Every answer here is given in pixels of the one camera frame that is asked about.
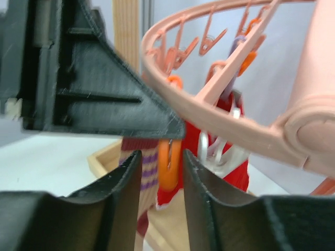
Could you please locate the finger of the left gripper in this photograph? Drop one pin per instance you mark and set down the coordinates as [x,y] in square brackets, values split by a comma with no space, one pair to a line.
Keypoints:
[84,86]

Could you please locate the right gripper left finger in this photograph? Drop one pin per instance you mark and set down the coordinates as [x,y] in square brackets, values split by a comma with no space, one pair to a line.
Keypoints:
[100,216]

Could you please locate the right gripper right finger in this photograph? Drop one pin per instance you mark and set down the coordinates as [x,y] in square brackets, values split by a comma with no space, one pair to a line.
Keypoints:
[223,217]

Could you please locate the orange clip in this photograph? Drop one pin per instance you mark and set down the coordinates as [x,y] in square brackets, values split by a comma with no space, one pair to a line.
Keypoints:
[252,55]
[168,163]

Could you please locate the pink round clip hanger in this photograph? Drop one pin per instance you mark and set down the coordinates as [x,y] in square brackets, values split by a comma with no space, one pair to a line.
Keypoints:
[303,136]

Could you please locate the red sock on hanger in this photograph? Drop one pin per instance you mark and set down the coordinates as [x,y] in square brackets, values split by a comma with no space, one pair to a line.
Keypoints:
[238,177]

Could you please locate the wooden hanger rack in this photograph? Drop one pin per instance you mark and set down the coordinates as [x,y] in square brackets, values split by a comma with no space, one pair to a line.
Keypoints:
[167,228]

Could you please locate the white clip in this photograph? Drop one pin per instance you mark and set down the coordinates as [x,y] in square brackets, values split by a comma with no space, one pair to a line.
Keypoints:
[215,160]

